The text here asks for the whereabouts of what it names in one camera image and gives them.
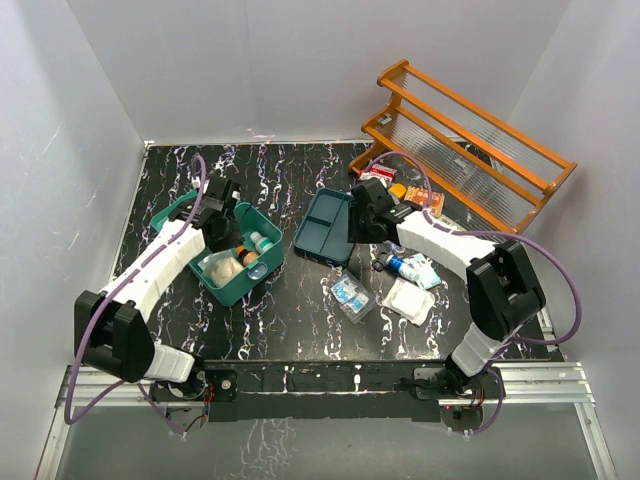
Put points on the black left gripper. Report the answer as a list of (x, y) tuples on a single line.
[(233, 241)]

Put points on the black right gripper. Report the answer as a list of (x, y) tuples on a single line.
[(356, 236)]

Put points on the teal medicine kit box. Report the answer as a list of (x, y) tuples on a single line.
[(235, 255)]

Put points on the amber medicine bottle orange cap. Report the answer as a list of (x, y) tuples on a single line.
[(245, 256)]

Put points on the cotton balls clear bag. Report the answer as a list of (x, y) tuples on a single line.
[(221, 267)]

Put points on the white bottle green label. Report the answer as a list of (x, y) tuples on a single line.
[(261, 242)]

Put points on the blue divided tray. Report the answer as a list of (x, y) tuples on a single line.
[(323, 233)]

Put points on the blue labelled spray bottle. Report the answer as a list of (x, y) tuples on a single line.
[(395, 265)]

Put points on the blue bandage packets bag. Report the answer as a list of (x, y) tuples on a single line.
[(353, 298)]

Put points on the white gauze pack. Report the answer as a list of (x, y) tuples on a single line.
[(409, 301)]

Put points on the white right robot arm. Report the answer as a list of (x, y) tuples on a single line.
[(503, 290)]

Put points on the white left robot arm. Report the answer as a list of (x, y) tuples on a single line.
[(110, 326)]

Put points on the red white medicine box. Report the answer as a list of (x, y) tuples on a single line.
[(381, 172)]

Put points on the orange wooden shelf rack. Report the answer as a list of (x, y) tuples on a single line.
[(496, 176)]

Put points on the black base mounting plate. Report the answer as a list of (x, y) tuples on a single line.
[(315, 390)]

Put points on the aluminium frame rail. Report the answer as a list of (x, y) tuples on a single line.
[(505, 382)]

